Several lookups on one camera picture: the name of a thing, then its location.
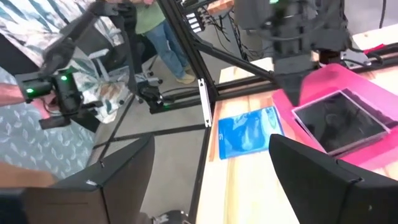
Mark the person's forearm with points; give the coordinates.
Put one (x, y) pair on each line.
(25, 177)
(9, 93)

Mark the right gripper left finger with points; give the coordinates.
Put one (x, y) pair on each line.
(93, 193)

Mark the person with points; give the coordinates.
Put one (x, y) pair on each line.
(161, 40)

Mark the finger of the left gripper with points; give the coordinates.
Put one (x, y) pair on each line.
(295, 84)

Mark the black jewel case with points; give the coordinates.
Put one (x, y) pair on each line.
(339, 121)

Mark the blue jewel case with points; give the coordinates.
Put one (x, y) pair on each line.
(248, 133)

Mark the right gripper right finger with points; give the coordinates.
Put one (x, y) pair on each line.
(326, 193)

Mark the black socket panel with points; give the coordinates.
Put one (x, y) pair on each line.
(196, 18)

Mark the white frame bracket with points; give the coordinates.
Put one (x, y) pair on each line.
(205, 102)

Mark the pink translucent plastic bin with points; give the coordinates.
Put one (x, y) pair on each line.
(329, 77)

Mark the black aluminium table frame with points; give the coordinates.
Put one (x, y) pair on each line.
(186, 46)

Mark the black background robot arm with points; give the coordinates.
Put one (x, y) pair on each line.
(155, 98)
(62, 90)

